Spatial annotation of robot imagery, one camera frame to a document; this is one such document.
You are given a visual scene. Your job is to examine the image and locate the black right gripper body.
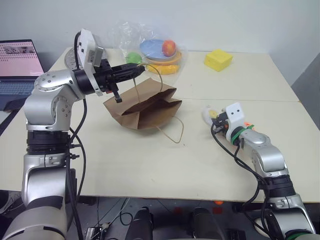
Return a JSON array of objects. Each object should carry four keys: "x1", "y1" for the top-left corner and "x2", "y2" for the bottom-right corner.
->
[{"x1": 215, "y1": 112, "x2": 230, "y2": 134}]

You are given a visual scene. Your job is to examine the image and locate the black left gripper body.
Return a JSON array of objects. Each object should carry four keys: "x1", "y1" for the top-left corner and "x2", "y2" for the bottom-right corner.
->
[{"x1": 93, "y1": 58, "x2": 123, "y2": 104}]

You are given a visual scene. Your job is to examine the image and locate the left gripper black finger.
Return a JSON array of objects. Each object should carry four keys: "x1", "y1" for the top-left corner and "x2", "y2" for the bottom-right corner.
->
[
  {"x1": 111, "y1": 62, "x2": 146, "y2": 74},
  {"x1": 111, "y1": 70, "x2": 145, "y2": 83}
]

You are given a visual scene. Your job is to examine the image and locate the white yellow plush toy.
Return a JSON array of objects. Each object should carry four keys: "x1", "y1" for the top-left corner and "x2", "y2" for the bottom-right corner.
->
[{"x1": 201, "y1": 105, "x2": 221, "y2": 126}]

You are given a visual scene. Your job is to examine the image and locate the brown paper bag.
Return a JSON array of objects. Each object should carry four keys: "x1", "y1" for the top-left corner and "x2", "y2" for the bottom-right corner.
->
[{"x1": 103, "y1": 63, "x2": 185, "y2": 145}]

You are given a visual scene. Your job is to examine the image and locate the clear plastic bag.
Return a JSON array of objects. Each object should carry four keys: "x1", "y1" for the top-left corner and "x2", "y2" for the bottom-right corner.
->
[{"x1": 106, "y1": 20, "x2": 190, "y2": 86}]

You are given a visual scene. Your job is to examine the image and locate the yellow cheese plush block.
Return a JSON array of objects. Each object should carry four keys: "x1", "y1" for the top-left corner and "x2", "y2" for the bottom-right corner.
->
[{"x1": 204, "y1": 48, "x2": 234, "y2": 73}]

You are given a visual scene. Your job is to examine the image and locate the green toy fruit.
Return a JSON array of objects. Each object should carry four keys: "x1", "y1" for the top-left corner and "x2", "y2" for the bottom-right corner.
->
[{"x1": 125, "y1": 51, "x2": 143, "y2": 65}]

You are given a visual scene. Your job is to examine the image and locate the blue plate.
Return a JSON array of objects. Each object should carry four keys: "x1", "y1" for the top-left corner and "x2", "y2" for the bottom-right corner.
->
[{"x1": 139, "y1": 38, "x2": 171, "y2": 61}]

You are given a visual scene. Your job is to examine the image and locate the yellow bowl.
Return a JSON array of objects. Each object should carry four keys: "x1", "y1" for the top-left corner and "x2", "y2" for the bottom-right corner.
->
[{"x1": 146, "y1": 62, "x2": 181, "y2": 76}]

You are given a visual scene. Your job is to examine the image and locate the red orange toy peach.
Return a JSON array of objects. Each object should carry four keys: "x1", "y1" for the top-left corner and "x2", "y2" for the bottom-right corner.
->
[{"x1": 161, "y1": 39, "x2": 177, "y2": 57}]

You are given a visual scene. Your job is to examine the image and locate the orange bowl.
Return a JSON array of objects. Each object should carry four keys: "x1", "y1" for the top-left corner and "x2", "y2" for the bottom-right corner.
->
[{"x1": 144, "y1": 49, "x2": 184, "y2": 67}]

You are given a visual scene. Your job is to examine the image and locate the open laptop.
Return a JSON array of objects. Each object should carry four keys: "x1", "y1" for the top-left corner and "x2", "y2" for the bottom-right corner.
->
[{"x1": 0, "y1": 38, "x2": 45, "y2": 112}]

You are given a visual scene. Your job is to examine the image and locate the dark rounded shape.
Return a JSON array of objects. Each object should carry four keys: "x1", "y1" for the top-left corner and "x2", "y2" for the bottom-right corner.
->
[{"x1": 128, "y1": 206, "x2": 154, "y2": 240}]

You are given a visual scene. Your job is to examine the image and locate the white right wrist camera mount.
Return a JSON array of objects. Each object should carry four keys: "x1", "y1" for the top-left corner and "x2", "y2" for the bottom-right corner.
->
[{"x1": 223, "y1": 102, "x2": 248, "y2": 146}]

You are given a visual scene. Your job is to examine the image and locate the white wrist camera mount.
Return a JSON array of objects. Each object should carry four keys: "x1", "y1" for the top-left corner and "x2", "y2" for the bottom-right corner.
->
[
  {"x1": 223, "y1": 102, "x2": 248, "y2": 146},
  {"x1": 74, "y1": 28, "x2": 105, "y2": 97}
]

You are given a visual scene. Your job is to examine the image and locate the green strap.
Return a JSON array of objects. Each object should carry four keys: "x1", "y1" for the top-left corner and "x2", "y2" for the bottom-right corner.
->
[{"x1": 229, "y1": 125, "x2": 255, "y2": 146}]

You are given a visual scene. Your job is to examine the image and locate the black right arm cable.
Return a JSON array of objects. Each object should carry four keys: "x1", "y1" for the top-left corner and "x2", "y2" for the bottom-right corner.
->
[{"x1": 210, "y1": 123, "x2": 271, "y2": 214}]

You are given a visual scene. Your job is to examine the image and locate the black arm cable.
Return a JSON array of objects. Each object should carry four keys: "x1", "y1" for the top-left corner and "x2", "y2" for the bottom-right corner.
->
[
  {"x1": 65, "y1": 31, "x2": 88, "y2": 240},
  {"x1": 210, "y1": 123, "x2": 271, "y2": 214}
]

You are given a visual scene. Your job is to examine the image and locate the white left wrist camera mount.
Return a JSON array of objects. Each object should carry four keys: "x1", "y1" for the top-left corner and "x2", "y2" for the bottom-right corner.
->
[{"x1": 74, "y1": 28, "x2": 105, "y2": 97}]

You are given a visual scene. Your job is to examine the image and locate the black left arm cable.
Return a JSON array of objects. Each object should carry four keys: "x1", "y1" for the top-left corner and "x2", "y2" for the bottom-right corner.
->
[{"x1": 65, "y1": 31, "x2": 88, "y2": 240}]

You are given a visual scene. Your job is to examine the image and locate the tangled black floor cable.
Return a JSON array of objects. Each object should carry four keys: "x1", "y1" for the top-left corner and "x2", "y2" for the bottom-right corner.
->
[{"x1": 96, "y1": 197, "x2": 135, "y2": 227}]

